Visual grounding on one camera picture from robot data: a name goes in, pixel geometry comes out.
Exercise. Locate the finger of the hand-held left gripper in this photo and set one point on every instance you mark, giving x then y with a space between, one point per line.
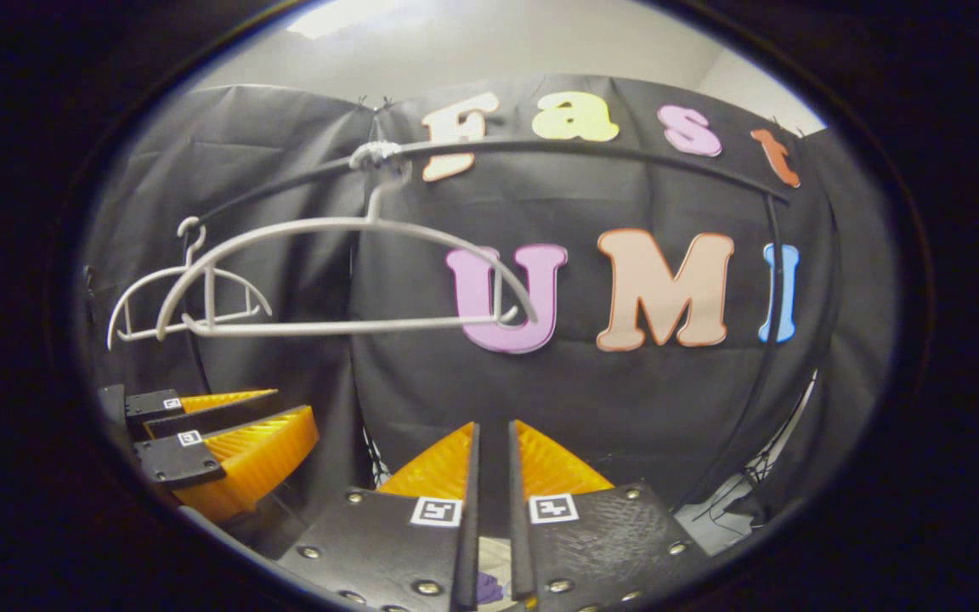
175 459
200 416

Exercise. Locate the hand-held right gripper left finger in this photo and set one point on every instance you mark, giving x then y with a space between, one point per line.
468 544

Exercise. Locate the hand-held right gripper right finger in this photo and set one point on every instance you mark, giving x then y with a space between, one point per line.
519 544

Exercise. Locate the purple knit jacket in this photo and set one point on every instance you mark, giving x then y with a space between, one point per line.
489 588

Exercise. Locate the white plastic hanger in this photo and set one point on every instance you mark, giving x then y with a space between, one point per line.
128 302

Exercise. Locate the black backdrop cloth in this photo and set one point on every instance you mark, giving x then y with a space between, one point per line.
608 408

